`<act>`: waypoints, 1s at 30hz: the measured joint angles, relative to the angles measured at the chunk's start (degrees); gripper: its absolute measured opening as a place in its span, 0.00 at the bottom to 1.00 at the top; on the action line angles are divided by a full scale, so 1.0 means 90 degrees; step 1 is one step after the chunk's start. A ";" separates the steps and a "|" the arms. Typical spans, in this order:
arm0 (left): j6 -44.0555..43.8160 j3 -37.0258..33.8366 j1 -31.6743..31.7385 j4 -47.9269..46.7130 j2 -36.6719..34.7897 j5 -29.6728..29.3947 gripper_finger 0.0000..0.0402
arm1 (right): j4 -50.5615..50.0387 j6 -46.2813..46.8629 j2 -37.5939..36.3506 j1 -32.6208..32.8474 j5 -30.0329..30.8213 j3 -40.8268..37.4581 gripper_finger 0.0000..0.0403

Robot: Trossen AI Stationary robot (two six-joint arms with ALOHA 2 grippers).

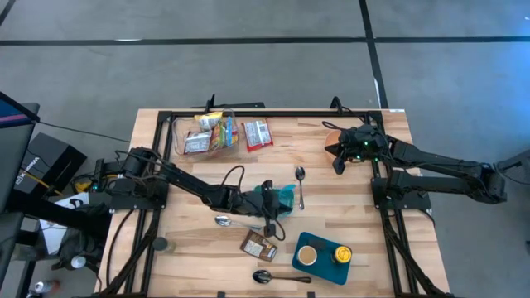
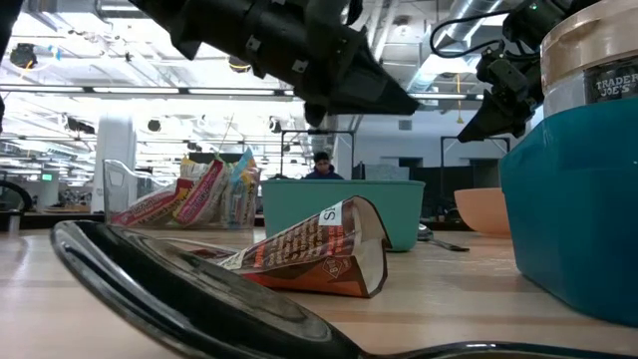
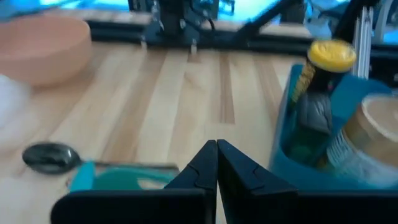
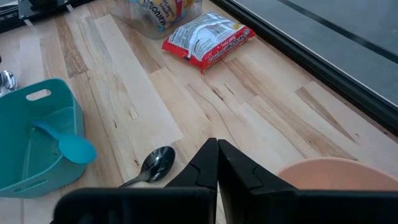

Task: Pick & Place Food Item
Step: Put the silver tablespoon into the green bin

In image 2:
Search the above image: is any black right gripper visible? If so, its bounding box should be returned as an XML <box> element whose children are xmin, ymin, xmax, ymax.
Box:
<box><xmin>456</xmin><ymin>41</ymin><xmax>545</xmax><ymax>145</ymax></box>

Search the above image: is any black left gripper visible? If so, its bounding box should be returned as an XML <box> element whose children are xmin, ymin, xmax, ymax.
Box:
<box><xmin>170</xmin><ymin>0</ymin><xmax>421</xmax><ymax>129</ymax></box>

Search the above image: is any beige-lid seasoning jar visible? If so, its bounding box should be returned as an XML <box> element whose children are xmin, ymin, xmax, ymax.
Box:
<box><xmin>540</xmin><ymin>0</ymin><xmax>638</xmax><ymax>119</ymax></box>

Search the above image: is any blue-edged clear noodle packet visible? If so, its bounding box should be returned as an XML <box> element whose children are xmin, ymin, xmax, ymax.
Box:
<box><xmin>221</xmin><ymin>147</ymin><xmax>261</xmax><ymax>228</ymax></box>

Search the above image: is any lime chili ramen packet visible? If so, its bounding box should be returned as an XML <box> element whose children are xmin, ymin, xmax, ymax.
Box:
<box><xmin>173</xmin><ymin>159</ymin><xmax>233</xmax><ymax>228</ymax></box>

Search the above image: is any red Maruchan ramen packet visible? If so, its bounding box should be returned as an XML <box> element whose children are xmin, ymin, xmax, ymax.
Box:
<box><xmin>112</xmin><ymin>179</ymin><xmax>195</xmax><ymax>228</ymax></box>

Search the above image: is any person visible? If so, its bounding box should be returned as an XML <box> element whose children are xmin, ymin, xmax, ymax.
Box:
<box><xmin>303</xmin><ymin>151</ymin><xmax>345</xmax><ymax>180</ymax></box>

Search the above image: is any orange bowl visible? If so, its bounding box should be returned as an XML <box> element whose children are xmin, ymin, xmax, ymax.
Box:
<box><xmin>453</xmin><ymin>187</ymin><xmax>512</xmax><ymax>238</ymax></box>

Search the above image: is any deep blue plastic tray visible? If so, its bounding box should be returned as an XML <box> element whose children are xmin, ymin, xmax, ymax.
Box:
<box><xmin>499</xmin><ymin>97</ymin><xmax>638</xmax><ymax>328</ymax></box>

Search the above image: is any teal plastic container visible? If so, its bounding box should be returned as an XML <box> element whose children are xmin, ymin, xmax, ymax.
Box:
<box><xmin>260</xmin><ymin>179</ymin><xmax>427</xmax><ymax>253</ymax></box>

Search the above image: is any dull steel spoon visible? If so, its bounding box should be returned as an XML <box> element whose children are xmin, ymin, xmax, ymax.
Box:
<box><xmin>417</xmin><ymin>223</ymin><xmax>471</xmax><ymax>253</ymax></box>

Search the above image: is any brown torn snack packet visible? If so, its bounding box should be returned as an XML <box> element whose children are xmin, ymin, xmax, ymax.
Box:
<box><xmin>186</xmin><ymin>195</ymin><xmax>391</xmax><ymax>299</ymax></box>

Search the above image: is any white building column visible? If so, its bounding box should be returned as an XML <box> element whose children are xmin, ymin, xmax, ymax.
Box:
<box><xmin>96</xmin><ymin>114</ymin><xmax>138</xmax><ymax>208</ymax></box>

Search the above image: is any clear plastic bin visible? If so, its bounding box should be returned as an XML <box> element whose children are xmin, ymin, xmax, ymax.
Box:
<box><xmin>102</xmin><ymin>158</ymin><xmax>263</xmax><ymax>230</ymax></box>

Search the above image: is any black spoon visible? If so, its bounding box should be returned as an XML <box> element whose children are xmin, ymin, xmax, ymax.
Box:
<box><xmin>49</xmin><ymin>219</ymin><xmax>638</xmax><ymax>359</ymax></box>

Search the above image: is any black background gantry frame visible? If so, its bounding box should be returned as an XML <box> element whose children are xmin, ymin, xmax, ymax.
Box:
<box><xmin>440</xmin><ymin>135</ymin><xmax>512</xmax><ymax>190</ymax></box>
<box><xmin>280</xmin><ymin>128</ymin><xmax>356</xmax><ymax>180</ymax></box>

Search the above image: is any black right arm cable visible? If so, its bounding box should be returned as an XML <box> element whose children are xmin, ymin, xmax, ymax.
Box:
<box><xmin>429</xmin><ymin>9</ymin><xmax>510</xmax><ymax>59</ymax></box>

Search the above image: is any silver ventilation duct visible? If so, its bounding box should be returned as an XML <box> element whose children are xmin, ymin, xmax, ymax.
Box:
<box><xmin>408</xmin><ymin>0</ymin><xmax>504</xmax><ymax>94</ymax></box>

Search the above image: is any black ceiling camera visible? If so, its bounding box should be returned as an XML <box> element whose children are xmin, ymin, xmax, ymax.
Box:
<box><xmin>227</xmin><ymin>54</ymin><xmax>252</xmax><ymax>74</ymax></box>
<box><xmin>9</xmin><ymin>43</ymin><xmax>39</xmax><ymax>70</ymax></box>

